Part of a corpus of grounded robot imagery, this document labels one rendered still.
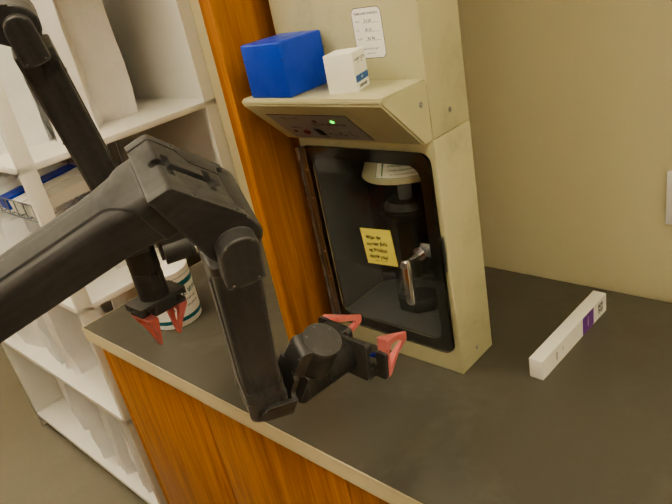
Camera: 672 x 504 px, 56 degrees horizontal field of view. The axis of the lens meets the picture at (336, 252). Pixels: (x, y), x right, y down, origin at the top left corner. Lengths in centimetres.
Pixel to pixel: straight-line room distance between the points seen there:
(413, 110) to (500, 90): 50
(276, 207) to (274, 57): 35
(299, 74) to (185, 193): 59
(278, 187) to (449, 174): 38
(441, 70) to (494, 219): 62
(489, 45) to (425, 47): 45
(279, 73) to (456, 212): 38
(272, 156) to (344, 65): 34
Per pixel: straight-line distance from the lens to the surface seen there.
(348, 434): 117
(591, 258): 152
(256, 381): 84
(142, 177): 55
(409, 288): 113
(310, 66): 110
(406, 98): 98
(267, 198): 128
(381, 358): 98
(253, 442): 142
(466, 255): 117
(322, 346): 88
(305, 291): 140
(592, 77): 138
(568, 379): 124
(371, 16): 106
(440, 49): 105
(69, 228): 57
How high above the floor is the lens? 171
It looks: 25 degrees down
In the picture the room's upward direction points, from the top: 12 degrees counter-clockwise
